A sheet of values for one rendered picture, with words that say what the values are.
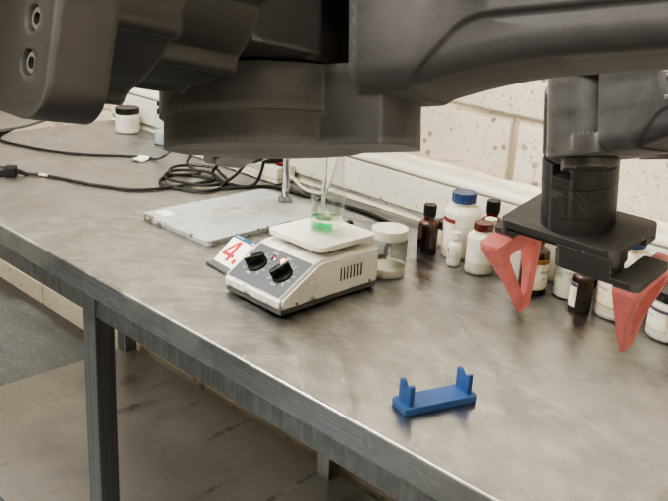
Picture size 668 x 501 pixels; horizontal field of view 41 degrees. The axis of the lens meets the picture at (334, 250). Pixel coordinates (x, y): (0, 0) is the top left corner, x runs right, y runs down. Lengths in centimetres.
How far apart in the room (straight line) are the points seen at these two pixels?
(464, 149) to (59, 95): 149
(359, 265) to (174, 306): 28
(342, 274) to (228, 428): 103
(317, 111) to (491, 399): 81
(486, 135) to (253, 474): 96
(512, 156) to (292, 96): 133
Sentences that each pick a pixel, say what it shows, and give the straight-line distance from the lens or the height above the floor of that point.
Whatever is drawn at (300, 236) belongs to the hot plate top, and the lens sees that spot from 132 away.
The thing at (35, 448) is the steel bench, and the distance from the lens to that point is 225.
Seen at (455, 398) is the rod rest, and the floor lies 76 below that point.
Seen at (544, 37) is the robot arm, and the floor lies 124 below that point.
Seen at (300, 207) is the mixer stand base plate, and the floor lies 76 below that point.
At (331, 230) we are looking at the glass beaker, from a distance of 132.
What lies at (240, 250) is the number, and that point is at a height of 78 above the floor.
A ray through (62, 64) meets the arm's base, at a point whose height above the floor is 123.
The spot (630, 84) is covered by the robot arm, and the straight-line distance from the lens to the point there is 55.
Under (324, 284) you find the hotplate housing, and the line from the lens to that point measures 129.
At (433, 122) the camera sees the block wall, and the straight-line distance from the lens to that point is 172.
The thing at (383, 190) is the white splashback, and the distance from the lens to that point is 177.
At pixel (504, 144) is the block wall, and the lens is 163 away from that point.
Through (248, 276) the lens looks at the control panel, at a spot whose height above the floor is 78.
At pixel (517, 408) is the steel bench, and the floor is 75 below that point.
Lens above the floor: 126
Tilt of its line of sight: 20 degrees down
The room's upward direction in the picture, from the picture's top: 3 degrees clockwise
